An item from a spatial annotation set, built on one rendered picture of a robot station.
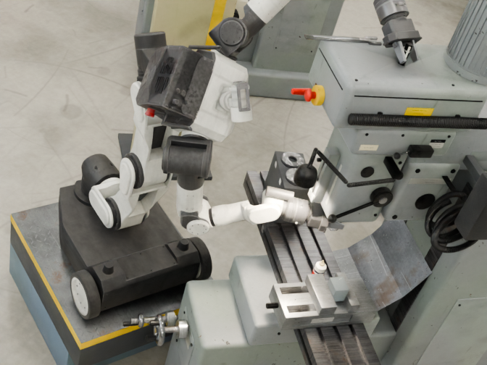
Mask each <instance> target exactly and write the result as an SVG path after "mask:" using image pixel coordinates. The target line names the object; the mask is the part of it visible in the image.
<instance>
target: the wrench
mask: <svg viewBox="0 0 487 365"><path fill-rule="evenodd" d="M304 37H305V38H306V39H307V40H320V41H345V42H357V43H368V44H369V45H373V46H381V45H382V43H381V42H376V40H377V39H378V37H377V36H365V37H364V38H357V37H345V36H332V35H309V34H304ZM371 40H375V41H371Z"/></svg>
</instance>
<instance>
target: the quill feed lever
mask: <svg viewBox="0 0 487 365"><path fill-rule="evenodd" d="M392 199H393V194H392V193H391V191H390V189H389V188H387V187H380V188H377V189H375V190H374V191H373V192H372V193H371V194H370V200H371V202H369V203H367V204H364V205H361V206H358V207H356V208H354V209H351V210H348V211H345V212H343V213H341V214H337V215H335V214H330V215H329V216H328V221H329V223H335V222H336V220H337V219H338V218H340V217H344V216H346V215H348V214H351V213H354V212H356V211H359V210H361V209H364V208H367V207H368V206H372V205H373V206H375V207H384V206H387V205H388V204H389V203H390V202H391V201H392Z"/></svg>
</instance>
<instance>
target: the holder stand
mask: <svg viewBox="0 0 487 365"><path fill-rule="evenodd" d="M301 164H306V162H305V158H304V155H303V154H300V153H294V152H284V151H275V153H274V156H273V158H272V162H271V165H270V168H269V171H268V173H267V177H266V180H265V184H264V186H265V189H266V188H267V186H271V187H274V188H280V189H284V190H289V191H292V192H294V197H295V198H300V199H304V200H308V202H310V199H309V196H308V192H309V189H310V188H301V187H299V186H298V185H297V184H296V183H295V182H294V175H295V172H296V170H297V169H298V168H299V166H300V165H301ZM272 222H276V223H287V224H295V223H292V222H286V221H283V219H282V217H279V218H278V219H276V220H275V221H272Z"/></svg>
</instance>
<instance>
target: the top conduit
mask: <svg viewBox="0 0 487 365"><path fill-rule="evenodd" d="M348 123H349V124H350V125H351V126H352V125H353V126H355V125H356V126H357V125H358V126H379V127H380V126H381V127H382V126H383V127H425V128H450V129H453V128H455V129H478V130H486V129H487V118H476V117H460V115H459V114H456V115H455V117H437V116H416V115H415V116H414V115H413V116H412V115H392V114H383V113H382V112H378V113H377V114H356V113H355V114H354V113H353V114H352V113H351V114H350V115H349V117H348Z"/></svg>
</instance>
